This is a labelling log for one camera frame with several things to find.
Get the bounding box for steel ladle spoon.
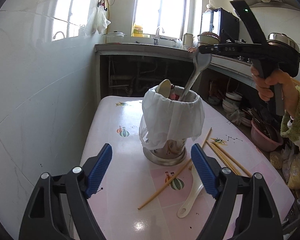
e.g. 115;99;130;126
178;49;212;101

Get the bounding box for cream plastic rice ladle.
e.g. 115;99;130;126
177;165;204;218

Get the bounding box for bamboo chopstick dark tip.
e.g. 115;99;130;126
189;127;212;170

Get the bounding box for person right hand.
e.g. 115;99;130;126
250;66;299;119

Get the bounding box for black wok pot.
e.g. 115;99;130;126
267;33;300;56

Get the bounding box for black appliance on counter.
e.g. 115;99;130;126
200;8;239;43

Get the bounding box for yellow plastic bag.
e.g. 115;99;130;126
287;153;300;190

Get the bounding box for stacked white bowls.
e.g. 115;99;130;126
223;92;242;109

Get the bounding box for bag of corn kernels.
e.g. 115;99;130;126
269;152;283;170

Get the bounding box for stacked enamel pots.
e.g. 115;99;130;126
197;31;221;47

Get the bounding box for pink plastic basin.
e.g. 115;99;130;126
250;120;283;152

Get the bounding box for white mug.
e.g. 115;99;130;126
183;33;193;47

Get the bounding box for perforated steel utensil holder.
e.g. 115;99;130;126
143;138;189;166

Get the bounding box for steel faucet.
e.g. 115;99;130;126
153;26;165;45

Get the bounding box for white plastic bag liner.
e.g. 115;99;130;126
139;87;205;150

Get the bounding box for yellow box on sill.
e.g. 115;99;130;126
132;24;143;37

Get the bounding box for glass lid pot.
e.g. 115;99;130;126
104;31;125;44

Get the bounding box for hanging white plastic bag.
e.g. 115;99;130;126
86;6;111;34

